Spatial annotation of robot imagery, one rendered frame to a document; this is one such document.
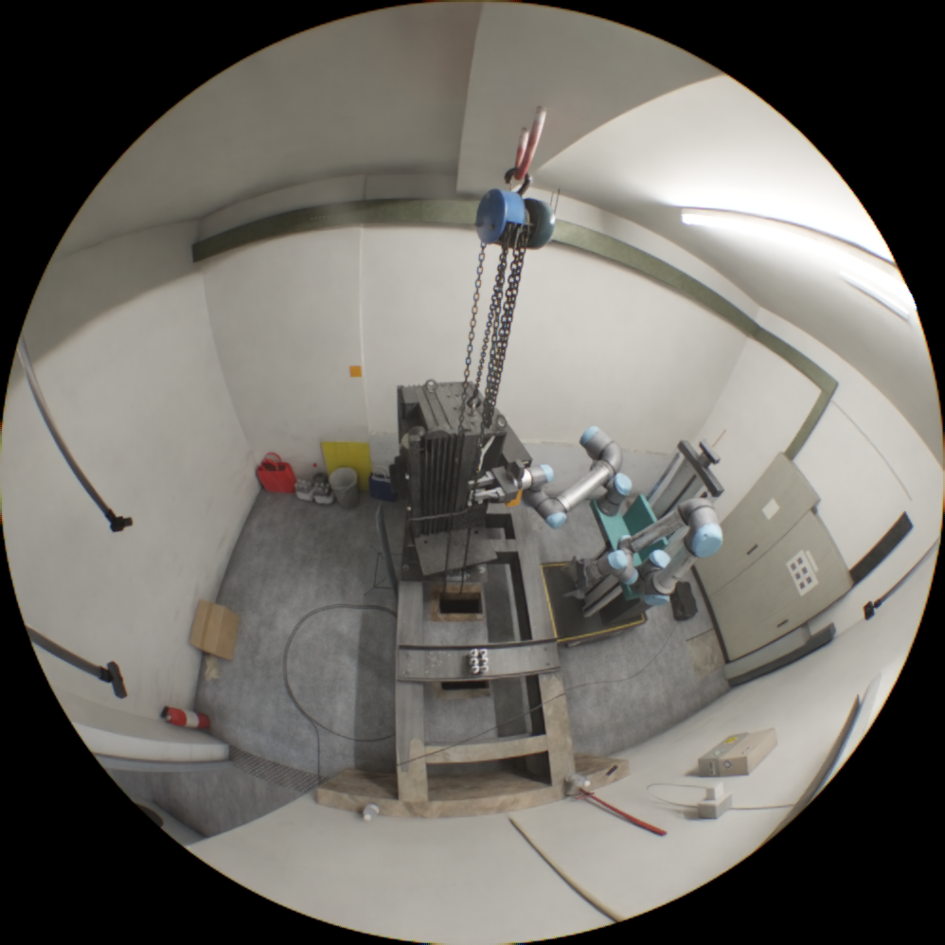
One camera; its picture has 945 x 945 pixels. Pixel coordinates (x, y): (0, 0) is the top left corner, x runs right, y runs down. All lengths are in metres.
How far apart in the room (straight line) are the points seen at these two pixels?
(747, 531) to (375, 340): 3.78
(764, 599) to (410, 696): 3.05
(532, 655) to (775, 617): 2.40
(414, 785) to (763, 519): 3.32
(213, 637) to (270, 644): 0.50
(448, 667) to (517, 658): 0.39
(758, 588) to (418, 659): 3.00
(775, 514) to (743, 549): 0.50
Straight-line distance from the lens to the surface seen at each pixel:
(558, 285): 2.30
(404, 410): 1.44
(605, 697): 2.72
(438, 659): 1.68
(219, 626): 2.71
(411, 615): 1.75
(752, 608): 3.39
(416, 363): 2.35
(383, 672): 2.37
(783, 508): 3.13
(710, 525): 1.09
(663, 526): 1.23
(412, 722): 1.68
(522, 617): 2.08
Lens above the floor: 2.33
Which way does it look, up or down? 44 degrees down
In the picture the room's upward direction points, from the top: 10 degrees clockwise
